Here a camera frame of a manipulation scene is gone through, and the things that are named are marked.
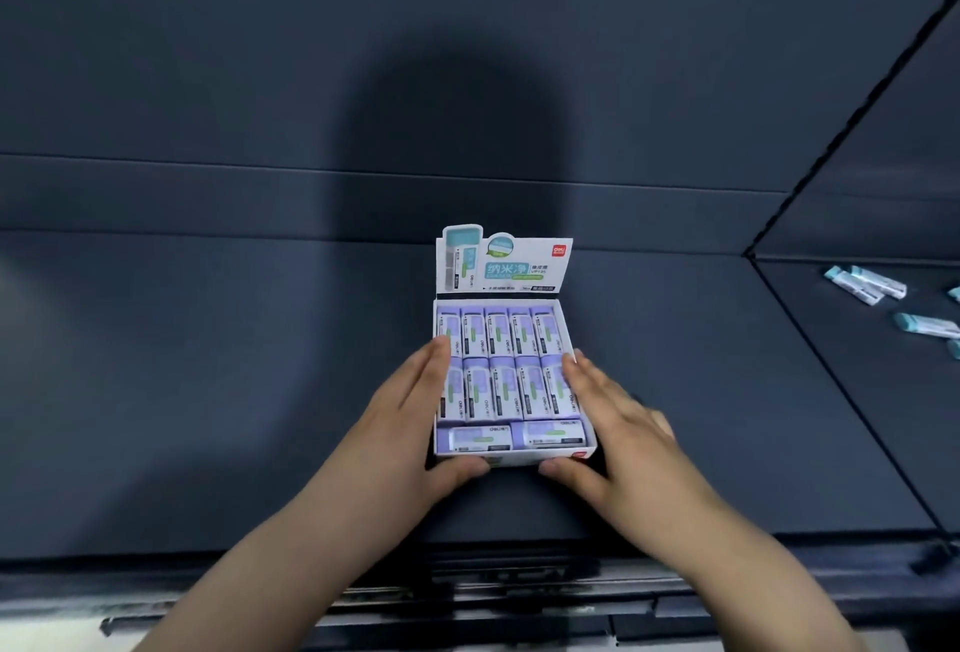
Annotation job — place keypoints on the person's left hand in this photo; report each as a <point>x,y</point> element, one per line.
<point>390,441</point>

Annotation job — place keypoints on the person's right forearm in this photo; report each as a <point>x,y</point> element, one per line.
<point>735,569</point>

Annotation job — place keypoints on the grey metal table frame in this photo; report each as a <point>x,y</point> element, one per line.
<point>525,603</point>

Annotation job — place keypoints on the person's right thumb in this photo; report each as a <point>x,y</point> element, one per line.
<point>566,475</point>

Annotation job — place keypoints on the white eraser display box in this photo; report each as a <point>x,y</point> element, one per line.
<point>510,265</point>

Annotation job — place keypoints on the person's left thumb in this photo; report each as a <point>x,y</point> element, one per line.
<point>461,475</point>

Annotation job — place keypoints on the person's right hand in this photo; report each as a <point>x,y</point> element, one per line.
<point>615,449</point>

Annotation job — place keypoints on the person's left forearm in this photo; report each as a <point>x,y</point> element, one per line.
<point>277,569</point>

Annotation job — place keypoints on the rows of purple sleeved erasers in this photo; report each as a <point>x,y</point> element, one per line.
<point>502,374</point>

